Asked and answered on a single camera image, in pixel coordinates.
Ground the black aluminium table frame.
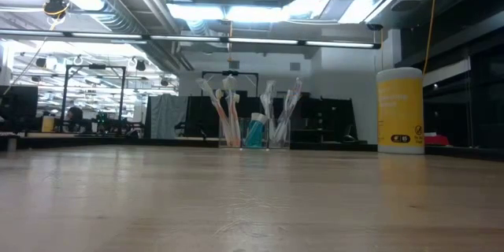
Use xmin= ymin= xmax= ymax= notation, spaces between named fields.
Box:
xmin=0 ymin=135 xmax=504 ymax=162

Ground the long led light strip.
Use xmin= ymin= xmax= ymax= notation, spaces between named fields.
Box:
xmin=0 ymin=29 xmax=381 ymax=50

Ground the silver ventilation duct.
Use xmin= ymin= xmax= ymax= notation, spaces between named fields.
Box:
xmin=35 ymin=0 xmax=143 ymax=35

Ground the black yellow cable reel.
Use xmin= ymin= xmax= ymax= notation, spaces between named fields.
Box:
xmin=42 ymin=0 xmax=72 ymax=20

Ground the orange and white toothbrush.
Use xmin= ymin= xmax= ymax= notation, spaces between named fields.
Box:
xmin=195 ymin=77 xmax=233 ymax=147

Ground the black office partition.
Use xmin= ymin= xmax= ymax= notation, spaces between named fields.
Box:
xmin=184 ymin=94 xmax=358 ymax=143

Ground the red object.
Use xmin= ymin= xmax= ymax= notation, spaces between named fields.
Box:
xmin=424 ymin=133 xmax=450 ymax=147

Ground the black camera rig frame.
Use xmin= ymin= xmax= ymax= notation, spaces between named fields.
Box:
xmin=201 ymin=70 xmax=260 ymax=98
xmin=61 ymin=64 xmax=127 ymax=135

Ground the grey cloth cover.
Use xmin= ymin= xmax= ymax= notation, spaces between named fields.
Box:
xmin=145 ymin=94 xmax=190 ymax=139

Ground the yellow hanging cable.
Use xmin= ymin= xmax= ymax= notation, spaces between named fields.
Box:
xmin=422 ymin=0 xmax=440 ymax=76

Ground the yellow box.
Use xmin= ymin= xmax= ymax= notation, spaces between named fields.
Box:
xmin=40 ymin=116 xmax=56 ymax=133

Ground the yellow wipes canister white lid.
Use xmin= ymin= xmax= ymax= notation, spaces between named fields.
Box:
xmin=376 ymin=66 xmax=425 ymax=154

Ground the teal mouthwash bottle white cap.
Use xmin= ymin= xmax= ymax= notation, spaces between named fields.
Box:
xmin=243 ymin=112 xmax=269 ymax=149

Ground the person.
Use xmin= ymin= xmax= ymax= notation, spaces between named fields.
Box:
xmin=65 ymin=106 xmax=86 ymax=133

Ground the clear acrylic organizer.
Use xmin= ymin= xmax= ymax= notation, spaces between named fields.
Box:
xmin=218 ymin=117 xmax=291 ymax=150

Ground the black computer monitor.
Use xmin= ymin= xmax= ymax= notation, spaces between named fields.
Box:
xmin=0 ymin=85 xmax=39 ymax=132

